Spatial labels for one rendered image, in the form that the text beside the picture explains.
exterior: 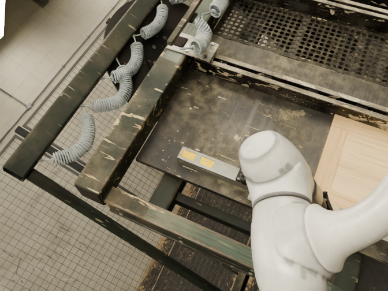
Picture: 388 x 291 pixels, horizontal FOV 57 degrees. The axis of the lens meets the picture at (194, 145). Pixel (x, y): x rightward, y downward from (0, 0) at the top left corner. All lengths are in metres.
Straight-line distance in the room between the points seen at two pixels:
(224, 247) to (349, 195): 0.46
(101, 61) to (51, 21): 4.98
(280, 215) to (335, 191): 0.75
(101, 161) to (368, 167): 0.92
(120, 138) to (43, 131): 0.53
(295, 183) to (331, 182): 0.71
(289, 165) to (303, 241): 0.14
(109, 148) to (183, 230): 0.37
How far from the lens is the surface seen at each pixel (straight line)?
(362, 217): 0.54
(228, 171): 1.24
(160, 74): 1.42
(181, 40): 1.52
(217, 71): 1.50
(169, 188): 1.30
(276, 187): 0.60
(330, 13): 1.84
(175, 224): 1.17
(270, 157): 0.59
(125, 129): 1.29
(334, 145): 1.39
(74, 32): 6.82
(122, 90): 1.82
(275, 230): 0.56
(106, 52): 1.91
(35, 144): 1.69
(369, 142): 1.45
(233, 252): 1.14
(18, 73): 6.29
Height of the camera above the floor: 2.01
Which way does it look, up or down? 15 degrees down
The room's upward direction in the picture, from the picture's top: 54 degrees counter-clockwise
